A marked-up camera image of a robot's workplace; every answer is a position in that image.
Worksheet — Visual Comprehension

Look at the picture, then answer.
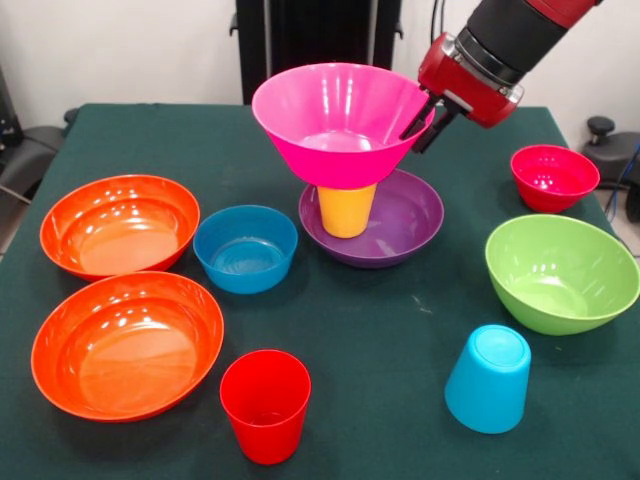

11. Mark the small crimson bowl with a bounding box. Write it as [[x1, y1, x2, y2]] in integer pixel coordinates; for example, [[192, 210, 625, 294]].
[[509, 144, 601, 214]]

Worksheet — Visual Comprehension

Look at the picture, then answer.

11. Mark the large pink bowl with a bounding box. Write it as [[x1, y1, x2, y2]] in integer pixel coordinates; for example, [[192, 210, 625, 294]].
[[251, 62, 436, 190]]

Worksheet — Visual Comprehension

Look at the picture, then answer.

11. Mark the black wall cable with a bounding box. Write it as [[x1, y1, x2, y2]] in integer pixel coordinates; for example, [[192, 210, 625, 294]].
[[427, 0, 451, 44]]

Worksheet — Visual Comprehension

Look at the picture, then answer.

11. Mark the red cup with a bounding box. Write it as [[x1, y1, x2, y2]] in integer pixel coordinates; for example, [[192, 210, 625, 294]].
[[219, 348, 313, 466]]

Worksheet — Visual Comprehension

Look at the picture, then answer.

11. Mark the dark green tablecloth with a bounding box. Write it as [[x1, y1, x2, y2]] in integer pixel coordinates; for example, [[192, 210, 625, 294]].
[[0, 103, 640, 480]]

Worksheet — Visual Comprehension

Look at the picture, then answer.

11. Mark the blue cable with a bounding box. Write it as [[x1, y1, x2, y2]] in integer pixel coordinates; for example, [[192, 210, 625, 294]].
[[604, 144, 640, 221]]

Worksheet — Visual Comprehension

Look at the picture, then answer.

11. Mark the orange bowl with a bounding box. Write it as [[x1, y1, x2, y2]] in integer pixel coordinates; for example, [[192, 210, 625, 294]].
[[39, 174, 202, 282], [30, 271, 225, 423]]

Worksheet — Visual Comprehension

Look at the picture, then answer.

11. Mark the purple bowl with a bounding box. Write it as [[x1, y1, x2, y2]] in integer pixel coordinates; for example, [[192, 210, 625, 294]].
[[298, 168, 446, 270]]

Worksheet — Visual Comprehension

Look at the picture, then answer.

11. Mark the blue bowl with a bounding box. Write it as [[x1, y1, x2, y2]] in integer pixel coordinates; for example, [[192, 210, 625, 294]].
[[192, 204, 300, 295]]

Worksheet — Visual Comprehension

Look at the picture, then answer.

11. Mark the black caster leg with knob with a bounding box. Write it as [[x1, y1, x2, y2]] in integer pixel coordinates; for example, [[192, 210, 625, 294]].
[[582, 115, 640, 224], [0, 107, 81, 206]]

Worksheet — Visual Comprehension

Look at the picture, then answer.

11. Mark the yellow cup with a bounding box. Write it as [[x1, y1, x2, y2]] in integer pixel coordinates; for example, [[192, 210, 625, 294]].
[[316, 183, 379, 240]]

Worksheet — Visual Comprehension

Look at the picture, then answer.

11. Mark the green bowl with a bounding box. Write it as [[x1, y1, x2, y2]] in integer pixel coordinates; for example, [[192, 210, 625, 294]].
[[484, 213, 640, 337]]

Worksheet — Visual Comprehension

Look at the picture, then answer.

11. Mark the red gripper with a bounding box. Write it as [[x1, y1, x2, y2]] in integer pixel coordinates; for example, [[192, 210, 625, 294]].
[[398, 32, 525, 155]]

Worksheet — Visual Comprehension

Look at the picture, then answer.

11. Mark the light blue cup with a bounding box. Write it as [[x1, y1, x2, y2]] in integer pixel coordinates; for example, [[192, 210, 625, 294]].
[[444, 323, 533, 435]]

